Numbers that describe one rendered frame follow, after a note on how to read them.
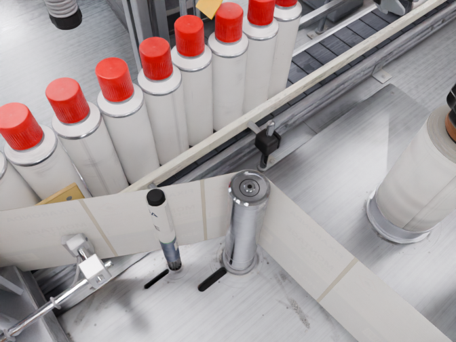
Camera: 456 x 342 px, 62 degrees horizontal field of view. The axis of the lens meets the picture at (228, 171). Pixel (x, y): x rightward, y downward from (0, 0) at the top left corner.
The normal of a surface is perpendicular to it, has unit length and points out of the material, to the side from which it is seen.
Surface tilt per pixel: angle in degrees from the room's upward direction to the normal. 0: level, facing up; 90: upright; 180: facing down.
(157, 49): 3
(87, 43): 0
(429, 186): 92
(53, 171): 90
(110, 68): 3
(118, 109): 42
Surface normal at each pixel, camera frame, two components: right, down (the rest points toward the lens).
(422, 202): -0.54, 0.70
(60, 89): 0.05, -0.57
